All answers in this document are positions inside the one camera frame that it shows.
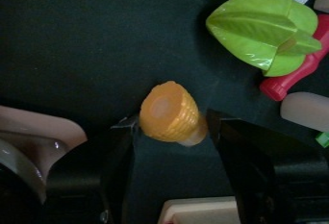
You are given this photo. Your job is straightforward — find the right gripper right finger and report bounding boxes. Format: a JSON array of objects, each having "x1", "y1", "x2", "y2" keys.
[{"x1": 208, "y1": 109, "x2": 329, "y2": 224}]

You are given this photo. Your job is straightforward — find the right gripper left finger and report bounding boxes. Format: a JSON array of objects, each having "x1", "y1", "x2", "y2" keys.
[{"x1": 43, "y1": 115, "x2": 144, "y2": 224}]

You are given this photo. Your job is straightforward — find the yellow toy corn piece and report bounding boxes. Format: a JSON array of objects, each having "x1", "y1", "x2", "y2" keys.
[{"x1": 140, "y1": 80, "x2": 210, "y2": 147}]

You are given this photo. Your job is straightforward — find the bright green toy piece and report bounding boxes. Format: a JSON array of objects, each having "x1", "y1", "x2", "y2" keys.
[{"x1": 315, "y1": 131, "x2": 329, "y2": 149}]

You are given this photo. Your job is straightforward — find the pink plastic tray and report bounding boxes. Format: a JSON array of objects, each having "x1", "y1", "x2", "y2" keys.
[{"x1": 0, "y1": 105, "x2": 89, "y2": 178}]

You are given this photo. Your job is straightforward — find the white toy knife block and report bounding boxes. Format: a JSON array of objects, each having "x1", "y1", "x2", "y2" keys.
[{"x1": 280, "y1": 91, "x2": 329, "y2": 134}]

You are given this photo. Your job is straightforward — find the red toy bottle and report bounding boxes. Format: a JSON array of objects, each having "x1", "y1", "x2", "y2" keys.
[{"x1": 259, "y1": 13, "x2": 329, "y2": 103}]

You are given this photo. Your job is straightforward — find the green toy star fruit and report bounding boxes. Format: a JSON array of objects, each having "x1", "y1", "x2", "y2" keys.
[{"x1": 205, "y1": 0, "x2": 324, "y2": 78}]

